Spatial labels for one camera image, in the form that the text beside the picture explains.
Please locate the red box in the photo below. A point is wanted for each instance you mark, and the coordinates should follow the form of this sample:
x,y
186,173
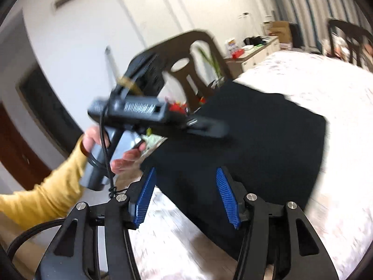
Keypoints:
x,y
237,54

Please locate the red plastic item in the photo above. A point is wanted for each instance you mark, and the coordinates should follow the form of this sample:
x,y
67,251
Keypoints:
x,y
176,107

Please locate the dark brown plastic chair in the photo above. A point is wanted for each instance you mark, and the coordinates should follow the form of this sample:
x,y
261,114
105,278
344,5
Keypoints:
x,y
354,39
204,39

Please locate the black tower appliance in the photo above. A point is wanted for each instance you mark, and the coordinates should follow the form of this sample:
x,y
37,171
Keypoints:
x,y
295,36

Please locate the white quilted floral cover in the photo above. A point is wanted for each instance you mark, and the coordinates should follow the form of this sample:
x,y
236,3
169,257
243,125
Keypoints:
x,y
349,122

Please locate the green potted plant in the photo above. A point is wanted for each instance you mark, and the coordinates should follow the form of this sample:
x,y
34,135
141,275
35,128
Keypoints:
x,y
210,62

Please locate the person's left hand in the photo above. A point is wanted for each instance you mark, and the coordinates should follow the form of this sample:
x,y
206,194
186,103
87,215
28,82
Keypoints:
x,y
122,163

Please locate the black pants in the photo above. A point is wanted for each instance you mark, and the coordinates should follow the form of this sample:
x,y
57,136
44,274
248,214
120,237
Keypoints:
x,y
262,140

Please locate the striped curtain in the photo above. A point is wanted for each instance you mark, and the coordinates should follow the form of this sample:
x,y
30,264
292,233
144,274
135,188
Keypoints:
x,y
317,3

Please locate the black item on cabinet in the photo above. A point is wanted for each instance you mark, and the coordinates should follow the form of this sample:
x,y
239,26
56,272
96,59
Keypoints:
x,y
256,40

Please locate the dark brown door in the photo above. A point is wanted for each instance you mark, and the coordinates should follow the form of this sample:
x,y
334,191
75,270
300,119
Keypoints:
x,y
17,148

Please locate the low side cabinet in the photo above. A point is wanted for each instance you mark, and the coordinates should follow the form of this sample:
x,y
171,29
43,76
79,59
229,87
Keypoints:
x,y
256,57

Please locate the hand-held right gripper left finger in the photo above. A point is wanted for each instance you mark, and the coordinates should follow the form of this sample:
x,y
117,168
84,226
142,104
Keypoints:
x,y
144,198

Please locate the cardboard box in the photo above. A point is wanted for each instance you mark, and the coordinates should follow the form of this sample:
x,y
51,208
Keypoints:
x,y
278,32

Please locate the colourful printed box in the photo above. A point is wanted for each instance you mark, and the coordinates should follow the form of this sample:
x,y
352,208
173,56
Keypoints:
x,y
232,45

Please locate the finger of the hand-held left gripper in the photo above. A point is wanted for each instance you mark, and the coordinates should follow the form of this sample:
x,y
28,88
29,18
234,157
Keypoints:
x,y
208,127

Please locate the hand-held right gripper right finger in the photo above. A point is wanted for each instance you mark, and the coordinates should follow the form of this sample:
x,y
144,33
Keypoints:
x,y
228,198

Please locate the person's left forearm yellow sleeve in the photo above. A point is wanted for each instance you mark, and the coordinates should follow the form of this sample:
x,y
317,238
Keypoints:
x,y
43,192

